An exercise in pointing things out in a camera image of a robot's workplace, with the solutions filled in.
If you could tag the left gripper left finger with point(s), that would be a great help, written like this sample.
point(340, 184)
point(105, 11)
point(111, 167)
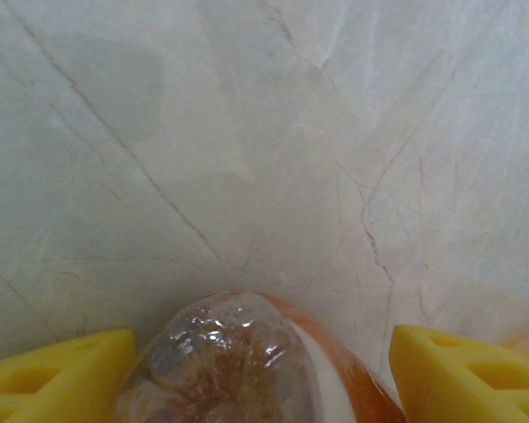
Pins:
point(92, 352)

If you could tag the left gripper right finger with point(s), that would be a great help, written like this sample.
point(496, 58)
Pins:
point(423, 361)

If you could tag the crushed brown-orange label bottle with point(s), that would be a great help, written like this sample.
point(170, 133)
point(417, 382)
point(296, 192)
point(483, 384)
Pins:
point(229, 365)

